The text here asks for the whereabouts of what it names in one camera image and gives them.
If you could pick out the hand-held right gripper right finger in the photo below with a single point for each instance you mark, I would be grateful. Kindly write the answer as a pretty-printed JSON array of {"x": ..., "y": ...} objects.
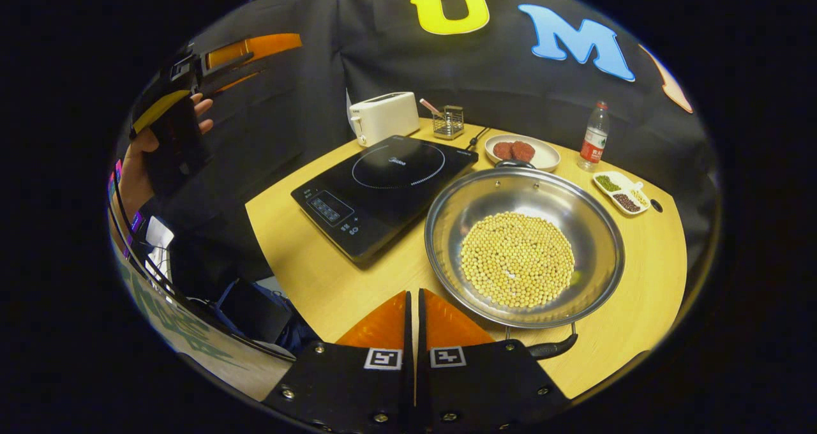
[{"x": 485, "y": 383}]

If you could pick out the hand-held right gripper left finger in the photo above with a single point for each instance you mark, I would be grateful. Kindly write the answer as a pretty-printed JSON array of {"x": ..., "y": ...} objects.
[{"x": 357, "y": 383}]

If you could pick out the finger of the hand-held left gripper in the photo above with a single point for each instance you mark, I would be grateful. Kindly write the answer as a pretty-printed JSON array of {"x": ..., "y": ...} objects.
[
  {"x": 255, "y": 46},
  {"x": 239, "y": 80}
]

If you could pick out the black induction cooktop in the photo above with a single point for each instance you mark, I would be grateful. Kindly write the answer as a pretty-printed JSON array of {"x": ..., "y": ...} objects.
[{"x": 383, "y": 191}]

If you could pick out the pile of yellow soybeans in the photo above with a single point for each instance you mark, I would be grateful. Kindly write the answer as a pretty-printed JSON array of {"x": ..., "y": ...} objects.
[{"x": 517, "y": 261}]

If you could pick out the white toaster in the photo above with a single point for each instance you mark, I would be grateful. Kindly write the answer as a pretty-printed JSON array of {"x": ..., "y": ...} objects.
[{"x": 386, "y": 118}]

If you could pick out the pink stick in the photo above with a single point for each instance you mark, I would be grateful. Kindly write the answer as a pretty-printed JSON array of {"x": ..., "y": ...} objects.
[{"x": 429, "y": 106}]

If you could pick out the red meat slice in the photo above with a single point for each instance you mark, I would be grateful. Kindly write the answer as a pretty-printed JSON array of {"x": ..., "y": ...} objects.
[
  {"x": 502, "y": 151},
  {"x": 523, "y": 151}
]

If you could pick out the white divided dish with beans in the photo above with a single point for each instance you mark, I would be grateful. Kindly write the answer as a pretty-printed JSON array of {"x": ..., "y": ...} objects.
[{"x": 622, "y": 193}]

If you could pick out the round white plate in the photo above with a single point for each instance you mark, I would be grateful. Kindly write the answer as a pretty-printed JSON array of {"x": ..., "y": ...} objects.
[{"x": 546, "y": 156}]

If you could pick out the clear water bottle red label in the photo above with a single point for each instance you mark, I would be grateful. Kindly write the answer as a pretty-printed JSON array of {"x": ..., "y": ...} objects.
[{"x": 593, "y": 140}]

